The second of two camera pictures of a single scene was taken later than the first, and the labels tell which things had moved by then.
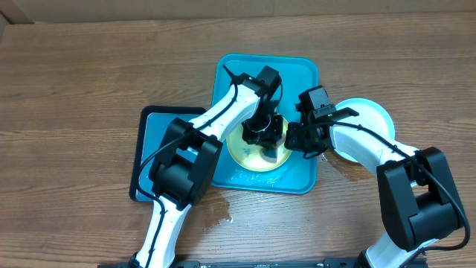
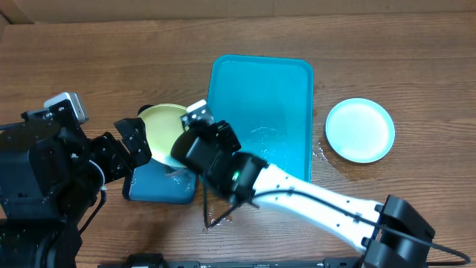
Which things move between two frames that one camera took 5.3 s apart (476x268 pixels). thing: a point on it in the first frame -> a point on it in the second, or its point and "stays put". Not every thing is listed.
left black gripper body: [265, 129] -> [111, 159]
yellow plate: [250, 156] -> [162, 125]
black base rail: [304, 263] stays put
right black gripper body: [303, 140] -> [227, 134]
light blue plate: [371, 116] stays put
